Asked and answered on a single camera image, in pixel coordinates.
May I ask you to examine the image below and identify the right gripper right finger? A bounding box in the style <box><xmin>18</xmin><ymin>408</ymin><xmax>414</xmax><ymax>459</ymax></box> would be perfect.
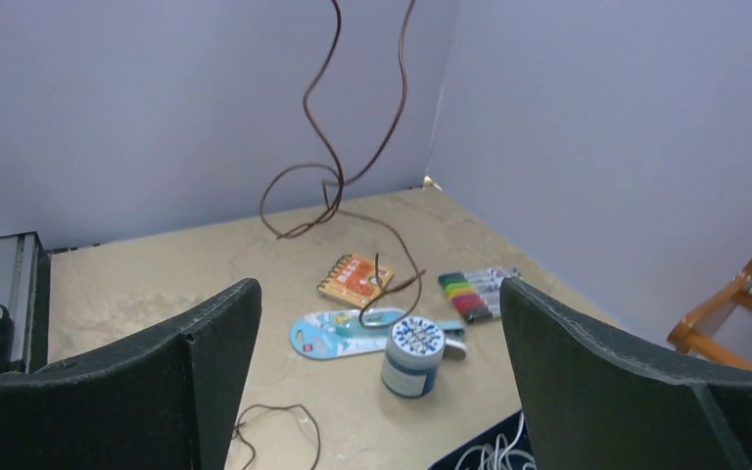
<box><xmin>499</xmin><ymin>278</ymin><xmax>752</xmax><ymax>469</ymax></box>

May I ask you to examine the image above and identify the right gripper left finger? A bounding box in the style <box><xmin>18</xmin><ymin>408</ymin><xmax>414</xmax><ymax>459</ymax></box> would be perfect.
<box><xmin>0</xmin><ymin>278</ymin><xmax>262</xmax><ymax>469</ymax></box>

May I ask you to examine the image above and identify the dark blue tray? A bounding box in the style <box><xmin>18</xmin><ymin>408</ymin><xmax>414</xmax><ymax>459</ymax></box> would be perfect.
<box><xmin>429</xmin><ymin>410</ymin><xmax>537</xmax><ymax>470</ymax></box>

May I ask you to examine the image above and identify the wooden rack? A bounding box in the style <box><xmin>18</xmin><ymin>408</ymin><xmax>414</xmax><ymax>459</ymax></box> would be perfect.
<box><xmin>667</xmin><ymin>258</ymin><xmax>752</xmax><ymax>371</ymax></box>

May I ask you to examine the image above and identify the blue white stapler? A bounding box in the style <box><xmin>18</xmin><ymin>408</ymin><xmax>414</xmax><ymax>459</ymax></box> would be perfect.
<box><xmin>438</xmin><ymin>320</ymin><xmax>467</xmax><ymax>361</ymax></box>

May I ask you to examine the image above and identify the marker pen pack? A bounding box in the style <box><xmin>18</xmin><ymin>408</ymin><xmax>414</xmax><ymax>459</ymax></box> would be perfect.
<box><xmin>438</xmin><ymin>266</ymin><xmax>522</xmax><ymax>323</ymax></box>

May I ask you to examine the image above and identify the cleaning gel jar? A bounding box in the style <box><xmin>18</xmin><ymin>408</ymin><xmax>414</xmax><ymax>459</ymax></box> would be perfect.
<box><xmin>381</xmin><ymin>316</ymin><xmax>446</xmax><ymax>399</ymax></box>

